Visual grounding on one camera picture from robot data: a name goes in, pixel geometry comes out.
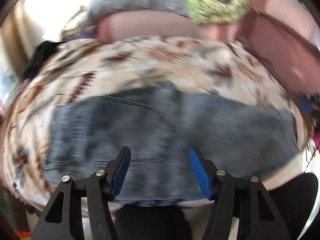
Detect black cloth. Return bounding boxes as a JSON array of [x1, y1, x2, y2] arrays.
[[24, 40, 63, 80]]

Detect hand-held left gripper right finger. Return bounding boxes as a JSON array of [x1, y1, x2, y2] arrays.
[[189, 147, 292, 240]]

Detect pink sofa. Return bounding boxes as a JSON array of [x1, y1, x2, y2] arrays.
[[96, 0, 320, 98]]

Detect leaf printed beige blanket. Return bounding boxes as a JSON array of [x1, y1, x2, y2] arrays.
[[0, 35, 313, 218]]

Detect green patterned cloth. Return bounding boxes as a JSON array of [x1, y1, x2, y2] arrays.
[[170, 0, 253, 26]]

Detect person's right leg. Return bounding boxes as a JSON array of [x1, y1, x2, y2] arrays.
[[269, 173, 318, 240]]

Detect beige cloth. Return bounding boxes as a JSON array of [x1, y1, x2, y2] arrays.
[[62, 5, 98, 40]]

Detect person's left leg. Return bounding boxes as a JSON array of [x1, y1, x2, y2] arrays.
[[115, 203, 187, 240]]

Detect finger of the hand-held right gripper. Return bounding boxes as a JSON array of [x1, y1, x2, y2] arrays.
[[299, 94, 320, 117]]

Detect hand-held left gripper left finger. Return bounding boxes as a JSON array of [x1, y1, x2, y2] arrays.
[[32, 147, 131, 240]]

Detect blue denim pants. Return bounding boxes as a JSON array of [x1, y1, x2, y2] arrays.
[[41, 81, 300, 208]]

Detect person's leg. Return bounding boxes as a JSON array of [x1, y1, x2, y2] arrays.
[[269, 173, 318, 240], [115, 203, 187, 240]]

